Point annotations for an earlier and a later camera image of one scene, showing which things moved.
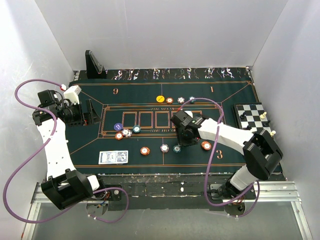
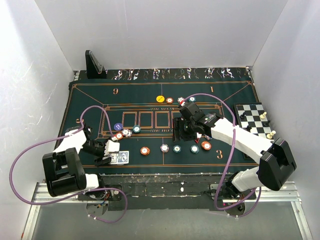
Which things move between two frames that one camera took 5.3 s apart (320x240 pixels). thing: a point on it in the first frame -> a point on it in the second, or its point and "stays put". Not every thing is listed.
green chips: (136, 128) stays put
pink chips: (127, 132) stays put
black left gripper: (91, 115) -> (99, 161)
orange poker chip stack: (145, 150) stays put
